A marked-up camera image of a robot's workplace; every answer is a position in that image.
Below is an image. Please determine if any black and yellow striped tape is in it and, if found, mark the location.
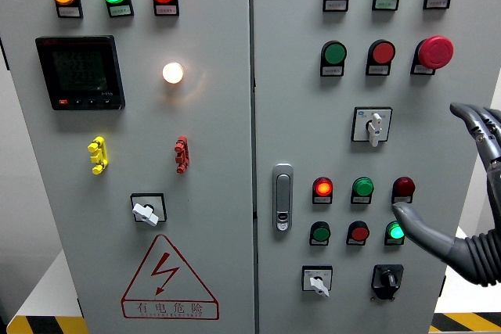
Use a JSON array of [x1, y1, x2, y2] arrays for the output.
[[429, 312, 501, 333], [6, 314, 89, 334]]

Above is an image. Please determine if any small green lit lamp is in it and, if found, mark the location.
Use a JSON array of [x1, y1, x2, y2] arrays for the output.
[[385, 221, 405, 241]]

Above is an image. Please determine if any small dark red lamp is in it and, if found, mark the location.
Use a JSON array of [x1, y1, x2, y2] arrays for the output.
[[393, 176, 416, 197]]

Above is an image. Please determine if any small red push button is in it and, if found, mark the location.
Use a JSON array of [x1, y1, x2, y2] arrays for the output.
[[348, 221, 370, 242]]

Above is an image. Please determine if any small green unlit lamp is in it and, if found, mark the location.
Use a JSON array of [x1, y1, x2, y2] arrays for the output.
[[352, 176, 375, 197]]

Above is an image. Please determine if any small green push button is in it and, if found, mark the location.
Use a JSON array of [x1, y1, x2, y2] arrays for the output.
[[311, 221, 332, 243]]

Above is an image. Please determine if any small red lit lamp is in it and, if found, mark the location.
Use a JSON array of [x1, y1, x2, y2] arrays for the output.
[[312, 176, 334, 197]]

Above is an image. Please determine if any silver door lock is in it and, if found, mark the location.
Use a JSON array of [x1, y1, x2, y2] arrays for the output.
[[272, 163, 294, 232]]

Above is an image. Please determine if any pale grey cabinet door, lock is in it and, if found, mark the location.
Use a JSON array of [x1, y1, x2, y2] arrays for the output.
[[252, 0, 501, 334]]

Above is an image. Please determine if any large red stop button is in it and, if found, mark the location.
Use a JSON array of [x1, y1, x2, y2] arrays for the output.
[[416, 35, 456, 70]]

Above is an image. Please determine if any large red push button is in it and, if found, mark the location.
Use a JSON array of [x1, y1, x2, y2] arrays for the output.
[[369, 39, 397, 64]]

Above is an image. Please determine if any large green push button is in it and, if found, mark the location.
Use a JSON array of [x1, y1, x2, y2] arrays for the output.
[[323, 41, 348, 65]]

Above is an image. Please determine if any pale grey cabinet door, display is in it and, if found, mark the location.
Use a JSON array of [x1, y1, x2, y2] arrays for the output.
[[0, 0, 258, 334]]

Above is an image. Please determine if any red warning triangle sign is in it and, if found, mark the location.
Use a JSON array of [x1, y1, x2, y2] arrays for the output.
[[121, 234, 220, 321]]

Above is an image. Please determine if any white glowing lamp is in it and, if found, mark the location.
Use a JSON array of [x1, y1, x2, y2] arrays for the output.
[[162, 61, 185, 85]]

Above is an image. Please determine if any black display meter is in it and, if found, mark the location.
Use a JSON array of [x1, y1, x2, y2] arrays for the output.
[[34, 34, 127, 111]]

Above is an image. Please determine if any black-handled turn switch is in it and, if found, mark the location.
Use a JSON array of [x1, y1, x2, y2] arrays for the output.
[[370, 264, 405, 301]]

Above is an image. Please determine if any small white-handled turn switch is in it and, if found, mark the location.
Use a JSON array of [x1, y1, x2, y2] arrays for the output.
[[301, 264, 334, 298]]

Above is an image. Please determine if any small red handle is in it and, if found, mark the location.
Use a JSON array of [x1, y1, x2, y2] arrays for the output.
[[174, 135, 191, 174]]

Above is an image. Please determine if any white-handled turn switch, black plate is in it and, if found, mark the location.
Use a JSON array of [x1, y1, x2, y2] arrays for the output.
[[130, 192, 168, 228]]

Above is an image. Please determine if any small yellow handle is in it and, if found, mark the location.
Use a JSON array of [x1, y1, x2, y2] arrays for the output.
[[87, 135, 110, 175]]

